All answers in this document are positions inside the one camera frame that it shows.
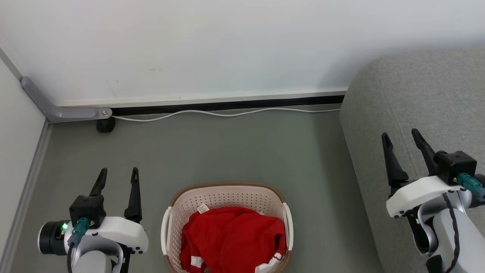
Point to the red garment with white stripes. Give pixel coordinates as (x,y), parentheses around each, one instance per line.
(233,239)

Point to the grey fabric sofa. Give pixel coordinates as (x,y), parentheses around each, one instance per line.
(420,98)

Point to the grey metal corner bracket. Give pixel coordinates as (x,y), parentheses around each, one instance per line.
(64,112)

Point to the beige perforated plastic laundry basket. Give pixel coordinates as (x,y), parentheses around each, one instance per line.
(223,197)

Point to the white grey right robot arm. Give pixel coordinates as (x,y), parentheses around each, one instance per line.
(454,239)

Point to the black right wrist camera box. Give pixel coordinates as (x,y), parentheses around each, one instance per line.
(456,165)

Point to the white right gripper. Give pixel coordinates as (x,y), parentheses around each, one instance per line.
(418,194)

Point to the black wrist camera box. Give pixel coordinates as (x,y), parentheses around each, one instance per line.
(456,165)
(88,209)

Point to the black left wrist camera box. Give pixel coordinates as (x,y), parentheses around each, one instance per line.
(88,209)

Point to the black round floor foot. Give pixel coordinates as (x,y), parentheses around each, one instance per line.
(105,126)

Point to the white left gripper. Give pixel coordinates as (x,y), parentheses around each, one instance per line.
(117,232)

